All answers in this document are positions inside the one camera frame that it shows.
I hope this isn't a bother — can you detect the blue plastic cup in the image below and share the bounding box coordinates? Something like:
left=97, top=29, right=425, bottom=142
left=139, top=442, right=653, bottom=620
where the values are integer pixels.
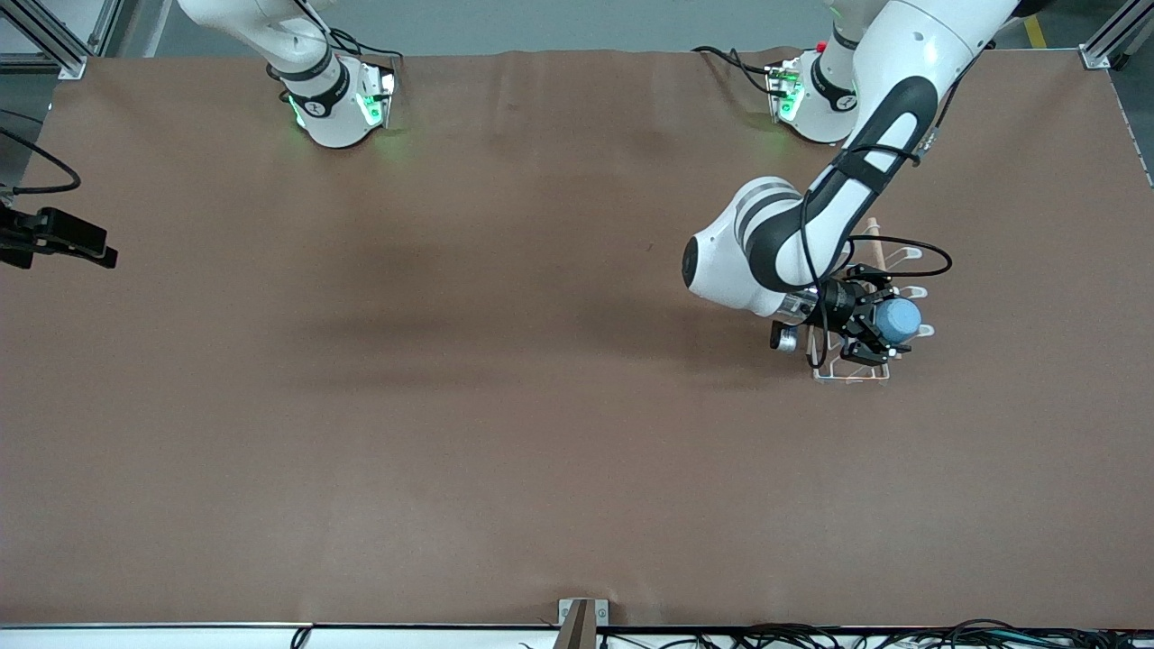
left=876, top=297, right=923, bottom=345

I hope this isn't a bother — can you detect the paper table cover sheet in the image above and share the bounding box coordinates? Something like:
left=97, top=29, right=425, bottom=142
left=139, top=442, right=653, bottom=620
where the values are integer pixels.
left=0, top=47, right=1154, bottom=629

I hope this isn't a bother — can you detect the white wire cup rack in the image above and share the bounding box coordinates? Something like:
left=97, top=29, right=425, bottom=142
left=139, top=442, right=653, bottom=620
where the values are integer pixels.
left=809, top=217, right=936, bottom=386

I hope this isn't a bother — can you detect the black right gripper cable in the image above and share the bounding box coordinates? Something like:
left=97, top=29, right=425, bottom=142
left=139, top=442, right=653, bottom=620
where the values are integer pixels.
left=0, top=108, right=82, bottom=197

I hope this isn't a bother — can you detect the aluminium frame post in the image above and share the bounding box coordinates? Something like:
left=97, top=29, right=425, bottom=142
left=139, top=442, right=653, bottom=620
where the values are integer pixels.
left=0, top=0, right=88, bottom=80
left=1079, top=0, right=1154, bottom=69

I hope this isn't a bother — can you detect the black left arm base cable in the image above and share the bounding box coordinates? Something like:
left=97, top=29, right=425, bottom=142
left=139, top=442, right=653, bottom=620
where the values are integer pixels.
left=692, top=45, right=785, bottom=98

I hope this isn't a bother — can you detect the black arm base cable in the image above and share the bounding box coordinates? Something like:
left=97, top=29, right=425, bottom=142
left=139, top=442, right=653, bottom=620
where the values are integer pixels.
left=275, top=0, right=404, bottom=87
left=692, top=45, right=785, bottom=98

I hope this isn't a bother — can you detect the black cable bundle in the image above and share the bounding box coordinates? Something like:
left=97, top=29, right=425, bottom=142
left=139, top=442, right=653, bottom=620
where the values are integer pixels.
left=595, top=617, right=1154, bottom=649

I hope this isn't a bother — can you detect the black right arm base cable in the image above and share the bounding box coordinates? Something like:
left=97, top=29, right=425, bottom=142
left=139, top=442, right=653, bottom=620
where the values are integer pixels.
left=275, top=0, right=404, bottom=87

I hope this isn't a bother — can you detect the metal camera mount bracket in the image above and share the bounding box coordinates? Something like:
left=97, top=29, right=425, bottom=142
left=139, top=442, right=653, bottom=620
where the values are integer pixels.
left=557, top=599, right=609, bottom=649

